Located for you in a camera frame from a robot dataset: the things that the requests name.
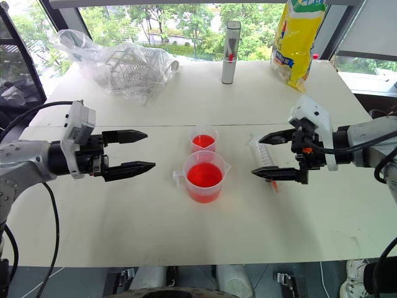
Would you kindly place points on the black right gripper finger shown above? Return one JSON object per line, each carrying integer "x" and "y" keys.
{"x": 277, "y": 137}
{"x": 279, "y": 173}

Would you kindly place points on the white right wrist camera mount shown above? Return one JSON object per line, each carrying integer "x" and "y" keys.
{"x": 316, "y": 124}

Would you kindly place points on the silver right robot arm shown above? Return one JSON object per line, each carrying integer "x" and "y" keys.
{"x": 369, "y": 142}

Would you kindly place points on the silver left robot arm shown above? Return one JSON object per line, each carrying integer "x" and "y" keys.
{"x": 21, "y": 161}

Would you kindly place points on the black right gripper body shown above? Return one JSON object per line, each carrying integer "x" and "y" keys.
{"x": 310, "y": 152}

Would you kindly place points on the large beaker red liquid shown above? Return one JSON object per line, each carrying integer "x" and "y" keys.
{"x": 204, "y": 180}

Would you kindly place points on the small clear measuring cup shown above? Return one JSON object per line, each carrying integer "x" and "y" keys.
{"x": 203, "y": 140}

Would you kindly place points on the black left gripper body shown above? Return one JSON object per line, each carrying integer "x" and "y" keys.
{"x": 90, "y": 155}

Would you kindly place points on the white robot leg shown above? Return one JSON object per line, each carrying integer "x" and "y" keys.
{"x": 149, "y": 277}
{"x": 234, "y": 279}

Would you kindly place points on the yellow snack bag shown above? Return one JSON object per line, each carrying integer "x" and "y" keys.
{"x": 297, "y": 43}

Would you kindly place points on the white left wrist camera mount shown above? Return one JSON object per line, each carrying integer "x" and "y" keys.
{"x": 77, "y": 127}

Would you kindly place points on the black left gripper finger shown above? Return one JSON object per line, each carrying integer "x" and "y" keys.
{"x": 127, "y": 170}
{"x": 124, "y": 136}

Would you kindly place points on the clear plastic syringe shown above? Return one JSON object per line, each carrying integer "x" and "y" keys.
{"x": 263, "y": 155}

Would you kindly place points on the white sneaker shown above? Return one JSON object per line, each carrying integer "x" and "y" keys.
{"x": 353, "y": 279}

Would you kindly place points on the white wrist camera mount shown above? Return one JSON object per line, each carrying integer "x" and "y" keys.
{"x": 77, "y": 127}
{"x": 316, "y": 124}

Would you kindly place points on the red bottle cap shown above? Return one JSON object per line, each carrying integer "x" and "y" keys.
{"x": 315, "y": 56}

